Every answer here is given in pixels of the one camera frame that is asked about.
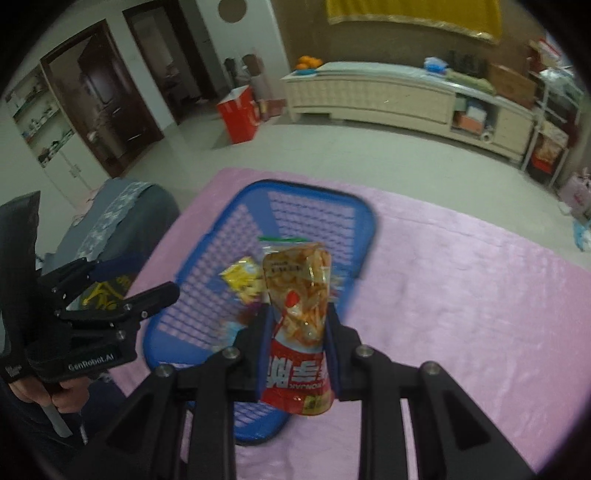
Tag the cluster of oranges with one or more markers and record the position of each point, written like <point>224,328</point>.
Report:
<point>308,62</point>

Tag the white paper roll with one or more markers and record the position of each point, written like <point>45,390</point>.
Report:
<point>486,137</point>

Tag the blue plastic basket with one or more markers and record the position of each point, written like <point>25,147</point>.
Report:
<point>314,217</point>

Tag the blue tissue box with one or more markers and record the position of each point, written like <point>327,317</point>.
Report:
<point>435,65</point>

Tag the red paper bag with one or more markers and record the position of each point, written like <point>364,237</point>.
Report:
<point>238,115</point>

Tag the black router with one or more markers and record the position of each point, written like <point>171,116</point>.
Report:
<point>466,64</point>

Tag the orange box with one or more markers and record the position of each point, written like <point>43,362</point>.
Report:
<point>468,123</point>

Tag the brown cardboard box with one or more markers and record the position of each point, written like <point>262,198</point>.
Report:
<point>512,85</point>

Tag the white shelf rack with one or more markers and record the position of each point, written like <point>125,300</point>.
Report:
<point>542,110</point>

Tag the cream television cabinet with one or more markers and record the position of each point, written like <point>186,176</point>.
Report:
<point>369,97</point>

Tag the pink bag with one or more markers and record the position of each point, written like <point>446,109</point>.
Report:
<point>577,196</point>

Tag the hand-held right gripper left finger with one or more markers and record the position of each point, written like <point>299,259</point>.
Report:
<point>263,360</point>

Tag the person's left hand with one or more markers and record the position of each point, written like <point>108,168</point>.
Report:
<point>69,392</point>

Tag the light blue box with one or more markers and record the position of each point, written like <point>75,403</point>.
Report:
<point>475,113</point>

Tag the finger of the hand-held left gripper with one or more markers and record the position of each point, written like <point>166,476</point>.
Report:
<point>152,297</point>
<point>120,267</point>

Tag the printed snack box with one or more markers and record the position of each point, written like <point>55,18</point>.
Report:
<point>549,152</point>

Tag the pink tablecloth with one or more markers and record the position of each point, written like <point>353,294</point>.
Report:
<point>438,300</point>

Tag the plain round wall panel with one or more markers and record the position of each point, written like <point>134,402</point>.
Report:
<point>233,10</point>

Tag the purple yellow snack packet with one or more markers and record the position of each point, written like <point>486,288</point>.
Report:
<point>240,279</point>

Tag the dark wooden doorway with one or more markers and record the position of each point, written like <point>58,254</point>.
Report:
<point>184,60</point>

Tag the dark wooden door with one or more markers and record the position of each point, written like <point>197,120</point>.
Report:
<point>101,106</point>

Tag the red snack packet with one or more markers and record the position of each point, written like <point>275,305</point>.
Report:
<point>298,295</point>

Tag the person's dark trousers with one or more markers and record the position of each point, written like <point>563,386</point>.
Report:
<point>27,443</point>

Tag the grey crown print cushion cover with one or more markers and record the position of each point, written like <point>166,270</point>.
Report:
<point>138,207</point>

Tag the yellow cloth cover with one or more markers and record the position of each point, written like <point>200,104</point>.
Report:
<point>411,16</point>

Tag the white cupboard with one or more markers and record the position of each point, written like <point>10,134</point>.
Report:
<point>46,138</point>

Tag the green folded cloth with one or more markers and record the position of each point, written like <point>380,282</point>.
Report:
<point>471,83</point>

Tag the blue fruit plate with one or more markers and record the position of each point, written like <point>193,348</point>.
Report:
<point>305,71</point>

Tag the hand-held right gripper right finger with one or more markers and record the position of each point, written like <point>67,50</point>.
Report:
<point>333,360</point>

